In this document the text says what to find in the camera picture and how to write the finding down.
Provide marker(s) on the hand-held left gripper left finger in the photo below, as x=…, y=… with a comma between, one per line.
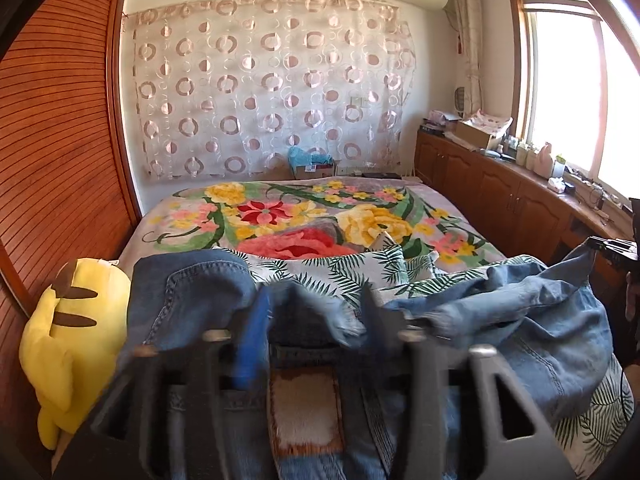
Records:
x=255, y=340

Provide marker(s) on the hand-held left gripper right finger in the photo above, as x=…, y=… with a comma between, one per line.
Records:
x=385, y=330

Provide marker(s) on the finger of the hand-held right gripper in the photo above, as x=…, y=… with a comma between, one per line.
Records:
x=612, y=250

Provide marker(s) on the blue denim pants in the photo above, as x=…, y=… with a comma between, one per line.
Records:
x=200, y=285

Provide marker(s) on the palm leaf print sheet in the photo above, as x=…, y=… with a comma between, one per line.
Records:
x=370, y=265

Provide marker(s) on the white tissue pack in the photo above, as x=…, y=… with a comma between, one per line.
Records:
x=556, y=184

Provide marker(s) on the long wooden cabinet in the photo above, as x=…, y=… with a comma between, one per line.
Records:
x=500, y=195

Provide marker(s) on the floral blanket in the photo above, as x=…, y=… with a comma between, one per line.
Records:
x=280, y=210

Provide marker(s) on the flat black device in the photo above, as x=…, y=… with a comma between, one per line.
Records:
x=380, y=175

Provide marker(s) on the small cardboard box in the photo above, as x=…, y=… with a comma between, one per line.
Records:
x=312, y=172

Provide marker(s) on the open cardboard box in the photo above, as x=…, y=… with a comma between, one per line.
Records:
x=480, y=130

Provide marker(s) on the yellow plush toy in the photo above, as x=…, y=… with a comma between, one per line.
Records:
x=75, y=350

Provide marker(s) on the light blue cloth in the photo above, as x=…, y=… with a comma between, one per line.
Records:
x=305, y=156

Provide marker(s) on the sheer circle pattern curtain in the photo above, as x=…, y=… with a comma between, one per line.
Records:
x=250, y=85

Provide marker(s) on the pale patterned window drape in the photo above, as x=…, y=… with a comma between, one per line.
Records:
x=467, y=35

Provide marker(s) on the wooden slatted wardrobe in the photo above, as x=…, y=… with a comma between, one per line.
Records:
x=60, y=135

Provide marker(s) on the wooden frame window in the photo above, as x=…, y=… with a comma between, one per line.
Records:
x=565, y=85

